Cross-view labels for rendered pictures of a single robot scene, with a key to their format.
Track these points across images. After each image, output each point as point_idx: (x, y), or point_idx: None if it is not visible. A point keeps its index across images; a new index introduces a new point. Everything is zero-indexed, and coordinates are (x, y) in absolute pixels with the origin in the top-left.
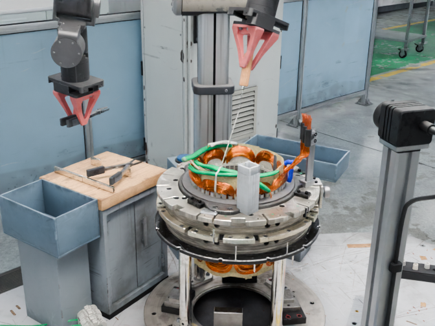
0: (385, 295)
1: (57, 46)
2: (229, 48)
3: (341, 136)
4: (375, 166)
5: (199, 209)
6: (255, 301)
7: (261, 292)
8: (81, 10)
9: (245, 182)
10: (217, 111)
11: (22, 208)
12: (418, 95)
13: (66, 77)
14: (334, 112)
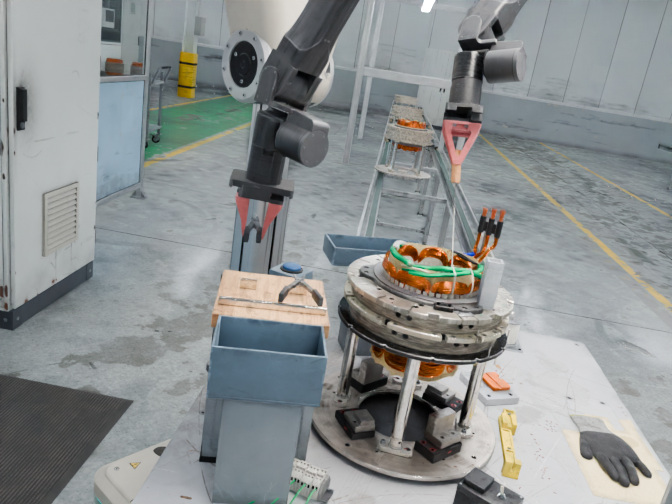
0: None
1: (309, 140)
2: (52, 137)
3: (140, 233)
4: (195, 260)
5: (452, 313)
6: (397, 403)
7: (399, 391)
8: (303, 95)
9: (496, 278)
10: (279, 212)
11: (263, 355)
12: (185, 186)
13: (266, 179)
14: (115, 208)
